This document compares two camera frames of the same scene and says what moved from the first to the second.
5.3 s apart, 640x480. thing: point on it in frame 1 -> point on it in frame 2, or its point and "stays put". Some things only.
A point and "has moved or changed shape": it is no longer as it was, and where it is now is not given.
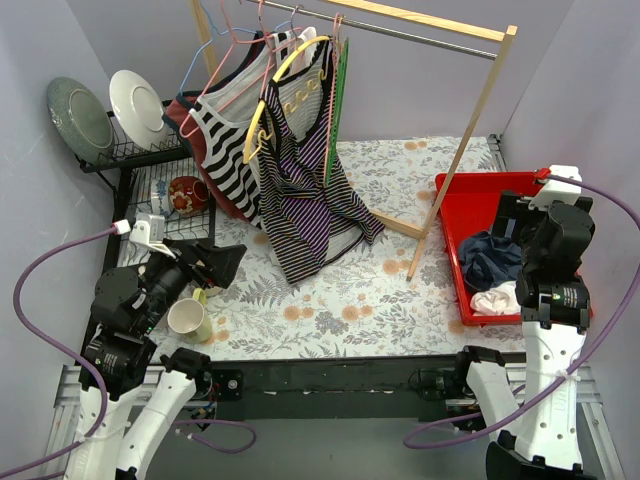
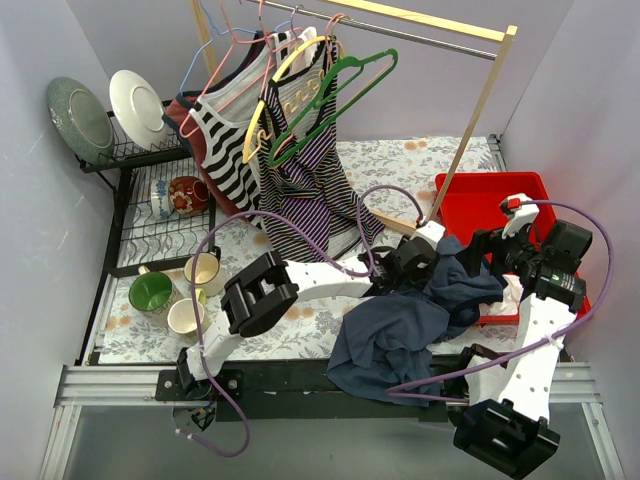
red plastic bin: x=469 y=209 stays put
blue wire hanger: x=214 y=32 stays put
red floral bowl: x=188 y=195 stays put
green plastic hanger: x=340 y=112 -> x=358 y=68
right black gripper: x=513 y=215 -> x=486 y=245
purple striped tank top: x=313 y=214 stays put
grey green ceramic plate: x=81 y=119 stays put
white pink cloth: x=501 y=300 stays put
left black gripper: x=195 y=261 -> x=417 y=255
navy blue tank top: x=490 y=262 has moved or changed shape
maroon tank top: x=179 y=118 stays put
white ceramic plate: x=139 y=108 stays put
